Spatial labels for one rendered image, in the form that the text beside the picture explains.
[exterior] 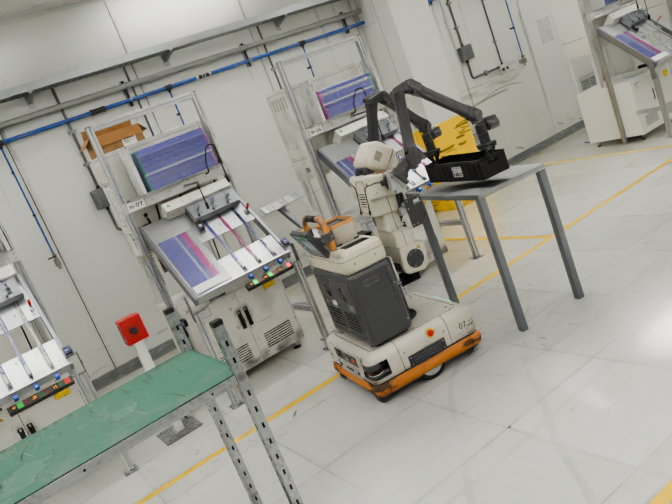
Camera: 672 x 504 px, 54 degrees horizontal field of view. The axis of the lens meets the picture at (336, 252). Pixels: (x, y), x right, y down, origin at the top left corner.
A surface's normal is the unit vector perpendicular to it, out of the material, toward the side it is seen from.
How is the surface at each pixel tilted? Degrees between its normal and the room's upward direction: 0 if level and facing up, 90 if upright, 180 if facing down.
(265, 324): 90
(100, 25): 90
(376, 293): 90
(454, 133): 90
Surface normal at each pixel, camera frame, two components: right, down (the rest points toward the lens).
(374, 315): 0.37, 0.07
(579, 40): -0.78, 0.41
